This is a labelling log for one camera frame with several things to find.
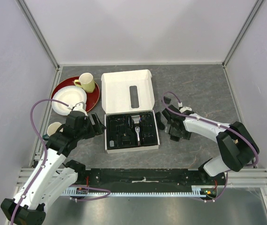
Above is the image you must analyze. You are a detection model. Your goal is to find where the small clear oil bottle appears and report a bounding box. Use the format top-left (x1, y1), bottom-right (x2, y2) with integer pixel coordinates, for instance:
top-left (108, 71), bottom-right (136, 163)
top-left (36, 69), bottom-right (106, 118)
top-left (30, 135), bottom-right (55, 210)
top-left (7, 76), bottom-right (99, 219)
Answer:
top-left (109, 140), bottom-right (114, 148)

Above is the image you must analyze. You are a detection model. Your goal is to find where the silver black hair clipper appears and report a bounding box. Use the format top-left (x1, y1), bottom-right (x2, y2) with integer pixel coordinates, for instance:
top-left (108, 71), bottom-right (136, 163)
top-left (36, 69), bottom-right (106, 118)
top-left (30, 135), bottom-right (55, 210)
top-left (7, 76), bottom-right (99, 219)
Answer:
top-left (130, 115), bottom-right (141, 146)

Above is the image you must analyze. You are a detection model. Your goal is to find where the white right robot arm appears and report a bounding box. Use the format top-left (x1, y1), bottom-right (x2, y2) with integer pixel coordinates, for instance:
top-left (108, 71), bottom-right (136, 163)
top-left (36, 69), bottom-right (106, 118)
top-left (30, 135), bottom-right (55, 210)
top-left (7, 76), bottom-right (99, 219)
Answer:
top-left (162, 105), bottom-right (259, 185)

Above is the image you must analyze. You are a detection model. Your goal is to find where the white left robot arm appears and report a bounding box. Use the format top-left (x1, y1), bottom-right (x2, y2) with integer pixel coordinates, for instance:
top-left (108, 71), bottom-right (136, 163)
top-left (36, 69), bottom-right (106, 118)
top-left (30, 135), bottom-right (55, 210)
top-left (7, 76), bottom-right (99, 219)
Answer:
top-left (0, 111), bottom-right (106, 225)

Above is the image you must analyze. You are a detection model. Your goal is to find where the black comb attachment far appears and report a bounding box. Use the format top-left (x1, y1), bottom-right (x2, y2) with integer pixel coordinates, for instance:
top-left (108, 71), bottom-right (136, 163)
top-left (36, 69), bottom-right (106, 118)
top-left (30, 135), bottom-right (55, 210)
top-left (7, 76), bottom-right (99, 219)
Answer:
top-left (163, 96), bottom-right (171, 104)

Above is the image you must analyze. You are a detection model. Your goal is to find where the dark red round plate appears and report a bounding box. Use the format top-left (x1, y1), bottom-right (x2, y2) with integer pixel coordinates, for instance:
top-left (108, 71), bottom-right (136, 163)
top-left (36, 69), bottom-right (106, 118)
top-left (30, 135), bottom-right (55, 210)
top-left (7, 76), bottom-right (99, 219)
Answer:
top-left (51, 76), bottom-right (100, 113)

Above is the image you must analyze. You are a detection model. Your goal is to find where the black plastic tray insert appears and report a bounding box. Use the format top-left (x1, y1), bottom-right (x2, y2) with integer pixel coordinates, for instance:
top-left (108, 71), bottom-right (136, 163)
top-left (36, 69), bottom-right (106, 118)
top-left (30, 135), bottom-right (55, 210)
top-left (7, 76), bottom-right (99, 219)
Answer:
top-left (105, 111), bottom-right (160, 153)

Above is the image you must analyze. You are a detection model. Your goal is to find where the white round plate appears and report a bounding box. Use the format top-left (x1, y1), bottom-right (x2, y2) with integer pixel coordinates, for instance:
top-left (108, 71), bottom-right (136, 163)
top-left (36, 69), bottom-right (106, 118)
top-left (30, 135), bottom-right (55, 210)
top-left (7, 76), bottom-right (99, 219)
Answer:
top-left (52, 86), bottom-right (87, 116)

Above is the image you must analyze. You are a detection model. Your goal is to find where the white cardboard box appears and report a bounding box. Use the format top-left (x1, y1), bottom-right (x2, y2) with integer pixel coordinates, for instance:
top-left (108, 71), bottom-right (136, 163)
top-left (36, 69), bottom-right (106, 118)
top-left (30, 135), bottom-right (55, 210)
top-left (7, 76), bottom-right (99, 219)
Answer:
top-left (100, 69), bottom-right (161, 155)

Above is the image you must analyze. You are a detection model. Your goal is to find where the yellow mug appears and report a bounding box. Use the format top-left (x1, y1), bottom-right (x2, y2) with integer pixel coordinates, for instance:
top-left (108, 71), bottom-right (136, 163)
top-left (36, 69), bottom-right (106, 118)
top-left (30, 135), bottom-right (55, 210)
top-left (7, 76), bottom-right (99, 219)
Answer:
top-left (73, 73), bottom-right (95, 93)

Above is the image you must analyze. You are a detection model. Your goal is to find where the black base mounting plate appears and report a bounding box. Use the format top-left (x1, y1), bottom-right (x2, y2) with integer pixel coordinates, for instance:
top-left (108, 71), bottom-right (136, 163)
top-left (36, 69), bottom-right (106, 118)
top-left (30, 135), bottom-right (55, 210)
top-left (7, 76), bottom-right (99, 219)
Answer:
top-left (76, 168), bottom-right (226, 191)

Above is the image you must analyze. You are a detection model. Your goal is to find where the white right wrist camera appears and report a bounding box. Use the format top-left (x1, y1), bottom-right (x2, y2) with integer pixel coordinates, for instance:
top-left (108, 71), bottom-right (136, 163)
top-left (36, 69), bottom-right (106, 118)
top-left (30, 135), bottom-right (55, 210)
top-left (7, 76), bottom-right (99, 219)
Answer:
top-left (178, 102), bottom-right (192, 113)

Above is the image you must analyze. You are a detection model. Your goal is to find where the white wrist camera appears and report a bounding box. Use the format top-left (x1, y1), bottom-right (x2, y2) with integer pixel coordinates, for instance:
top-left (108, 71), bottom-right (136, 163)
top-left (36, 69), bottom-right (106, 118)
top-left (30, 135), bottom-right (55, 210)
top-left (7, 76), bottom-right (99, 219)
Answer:
top-left (68, 102), bottom-right (88, 116)
top-left (178, 102), bottom-right (192, 113)

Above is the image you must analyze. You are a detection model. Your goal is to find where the black power cable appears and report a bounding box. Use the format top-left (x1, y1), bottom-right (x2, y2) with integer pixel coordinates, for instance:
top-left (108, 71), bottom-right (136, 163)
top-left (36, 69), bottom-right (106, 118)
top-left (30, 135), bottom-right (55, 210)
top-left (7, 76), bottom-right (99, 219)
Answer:
top-left (155, 111), bottom-right (166, 131)

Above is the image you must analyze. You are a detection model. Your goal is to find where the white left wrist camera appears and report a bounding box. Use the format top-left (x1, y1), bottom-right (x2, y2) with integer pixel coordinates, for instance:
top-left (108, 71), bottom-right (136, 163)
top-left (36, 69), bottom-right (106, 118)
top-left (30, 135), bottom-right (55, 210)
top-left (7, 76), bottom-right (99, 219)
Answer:
top-left (68, 102), bottom-right (88, 116)

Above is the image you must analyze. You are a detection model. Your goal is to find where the white cup green handle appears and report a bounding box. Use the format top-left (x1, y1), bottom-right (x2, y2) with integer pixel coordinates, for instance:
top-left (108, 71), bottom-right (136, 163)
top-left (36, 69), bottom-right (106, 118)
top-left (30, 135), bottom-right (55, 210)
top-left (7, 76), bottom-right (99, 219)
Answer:
top-left (42, 122), bottom-right (62, 141)

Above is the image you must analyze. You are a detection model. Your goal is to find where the light blue cable duct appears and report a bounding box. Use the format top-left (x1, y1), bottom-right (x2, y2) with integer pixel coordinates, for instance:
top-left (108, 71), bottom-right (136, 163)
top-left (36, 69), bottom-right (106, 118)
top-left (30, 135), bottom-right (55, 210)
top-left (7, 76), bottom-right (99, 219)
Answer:
top-left (61, 187), bottom-right (217, 199)

